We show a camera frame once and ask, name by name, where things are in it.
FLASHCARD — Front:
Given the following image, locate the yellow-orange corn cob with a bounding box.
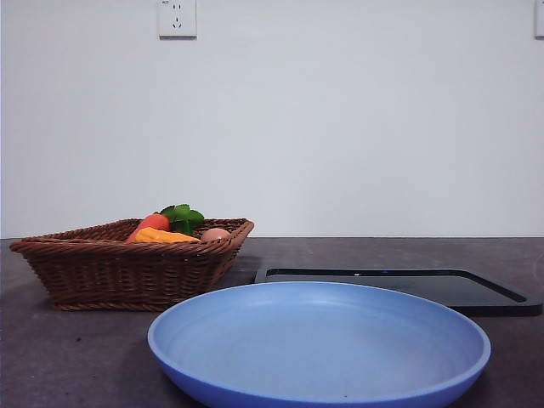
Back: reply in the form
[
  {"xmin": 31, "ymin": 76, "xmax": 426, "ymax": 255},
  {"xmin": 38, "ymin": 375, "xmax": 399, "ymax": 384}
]
[{"xmin": 133, "ymin": 227, "xmax": 201, "ymax": 244}]

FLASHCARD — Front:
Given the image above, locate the blue round plate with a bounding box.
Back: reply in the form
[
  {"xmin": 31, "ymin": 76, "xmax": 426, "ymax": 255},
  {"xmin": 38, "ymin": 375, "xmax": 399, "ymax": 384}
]
[{"xmin": 147, "ymin": 280, "xmax": 492, "ymax": 408}]

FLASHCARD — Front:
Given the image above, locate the brown wicker basket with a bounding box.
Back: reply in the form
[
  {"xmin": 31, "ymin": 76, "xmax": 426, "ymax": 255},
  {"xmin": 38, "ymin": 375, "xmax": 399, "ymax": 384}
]
[{"xmin": 8, "ymin": 218, "xmax": 255, "ymax": 312}]

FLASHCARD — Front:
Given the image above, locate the brown egg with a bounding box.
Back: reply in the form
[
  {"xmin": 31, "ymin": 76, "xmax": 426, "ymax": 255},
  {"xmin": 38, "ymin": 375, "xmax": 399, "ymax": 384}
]
[{"xmin": 200, "ymin": 228, "xmax": 232, "ymax": 242}]

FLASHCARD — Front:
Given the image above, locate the orange carrot with green leaves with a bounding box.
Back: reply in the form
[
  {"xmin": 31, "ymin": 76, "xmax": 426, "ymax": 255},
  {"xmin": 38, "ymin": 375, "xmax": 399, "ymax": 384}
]
[{"xmin": 125, "ymin": 204, "xmax": 206, "ymax": 243}]

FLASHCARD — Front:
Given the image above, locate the black rectangular tray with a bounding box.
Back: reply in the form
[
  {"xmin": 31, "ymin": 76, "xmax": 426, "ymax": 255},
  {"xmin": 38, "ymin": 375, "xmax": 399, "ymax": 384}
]
[{"xmin": 253, "ymin": 267, "xmax": 544, "ymax": 317}]

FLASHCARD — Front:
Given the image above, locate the white wall power socket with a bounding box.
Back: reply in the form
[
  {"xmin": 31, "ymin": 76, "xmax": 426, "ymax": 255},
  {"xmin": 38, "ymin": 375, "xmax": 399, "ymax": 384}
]
[{"xmin": 158, "ymin": 0, "xmax": 198, "ymax": 41}]

